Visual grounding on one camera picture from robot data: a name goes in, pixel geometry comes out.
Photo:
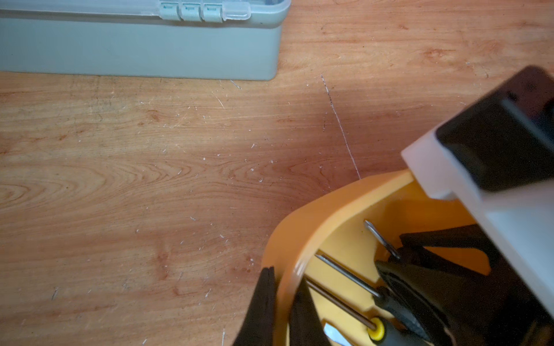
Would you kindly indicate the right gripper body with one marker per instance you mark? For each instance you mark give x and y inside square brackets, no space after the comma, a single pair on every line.
[496,158]

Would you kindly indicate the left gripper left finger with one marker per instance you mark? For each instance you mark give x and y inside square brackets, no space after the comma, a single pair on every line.
[258,326]

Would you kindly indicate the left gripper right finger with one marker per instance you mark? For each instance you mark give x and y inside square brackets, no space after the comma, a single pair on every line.
[305,327]

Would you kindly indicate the long black yellow screwdriver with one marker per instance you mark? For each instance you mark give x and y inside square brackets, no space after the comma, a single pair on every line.
[383,298]

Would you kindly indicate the yellow plastic tray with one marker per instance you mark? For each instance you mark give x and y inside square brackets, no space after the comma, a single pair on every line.
[394,202]

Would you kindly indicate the slim black screwdriver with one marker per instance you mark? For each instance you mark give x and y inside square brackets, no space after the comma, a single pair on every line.
[406,255]

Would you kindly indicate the grey lidded storage box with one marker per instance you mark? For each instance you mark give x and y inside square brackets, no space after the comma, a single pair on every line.
[171,39]

